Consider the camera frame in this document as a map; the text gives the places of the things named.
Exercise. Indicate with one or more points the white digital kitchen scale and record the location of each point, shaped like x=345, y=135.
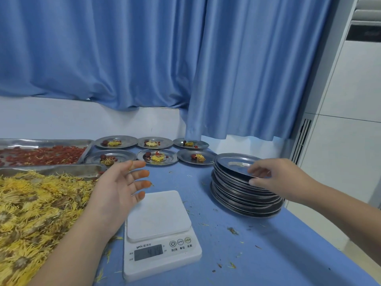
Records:
x=157, y=214

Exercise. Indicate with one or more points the narrow blue curtain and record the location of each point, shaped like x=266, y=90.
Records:
x=259, y=65

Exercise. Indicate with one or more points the person's right forearm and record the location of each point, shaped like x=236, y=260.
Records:
x=348, y=217

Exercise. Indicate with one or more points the blue tablecloth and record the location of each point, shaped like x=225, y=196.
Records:
x=238, y=259

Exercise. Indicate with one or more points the pile of yellow chrysanthemums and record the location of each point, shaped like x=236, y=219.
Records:
x=32, y=223

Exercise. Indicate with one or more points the stack of steel plates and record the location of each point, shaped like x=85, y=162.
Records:
x=247, y=202

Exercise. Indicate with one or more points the rectangular steel tray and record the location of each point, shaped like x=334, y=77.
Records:
x=59, y=169
x=29, y=142

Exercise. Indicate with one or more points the person's right hand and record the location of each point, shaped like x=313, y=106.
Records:
x=288, y=181

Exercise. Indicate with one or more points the wide blue curtain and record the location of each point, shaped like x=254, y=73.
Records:
x=104, y=47

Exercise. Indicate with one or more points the white standing air conditioner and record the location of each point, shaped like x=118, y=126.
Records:
x=348, y=145

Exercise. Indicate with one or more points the person's left hand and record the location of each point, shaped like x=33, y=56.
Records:
x=110, y=199

